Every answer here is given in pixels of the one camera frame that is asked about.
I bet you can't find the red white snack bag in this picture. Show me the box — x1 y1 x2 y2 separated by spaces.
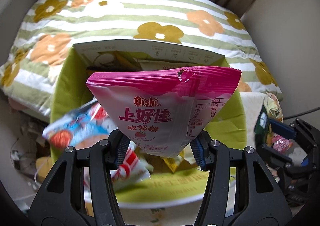
110 146 154 191

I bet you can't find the blue shrimp cracker bag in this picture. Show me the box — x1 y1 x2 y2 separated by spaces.
42 99 117 149

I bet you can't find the gold candy bag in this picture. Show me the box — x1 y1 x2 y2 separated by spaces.
162 151 195 173

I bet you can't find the magenta Oishi candy bag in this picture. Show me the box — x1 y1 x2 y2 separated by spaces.
86 66 241 158

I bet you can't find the pink cotton candy bag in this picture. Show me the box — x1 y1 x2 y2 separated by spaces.
272 134 293 154

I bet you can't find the orange green cake bag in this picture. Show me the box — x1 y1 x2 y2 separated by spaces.
253 96 283 147

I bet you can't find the yellow black chip bag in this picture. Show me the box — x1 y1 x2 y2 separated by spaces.
87 51 142 72

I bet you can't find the white yellow cheese stick bag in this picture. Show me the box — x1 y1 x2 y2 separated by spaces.
138 60 206 71

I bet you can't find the green cardboard box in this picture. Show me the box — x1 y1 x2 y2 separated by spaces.
43 39 246 209

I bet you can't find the floral striped duvet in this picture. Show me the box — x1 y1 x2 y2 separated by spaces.
1 0 283 118

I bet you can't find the grey bed headboard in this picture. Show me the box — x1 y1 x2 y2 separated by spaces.
1 0 38 64

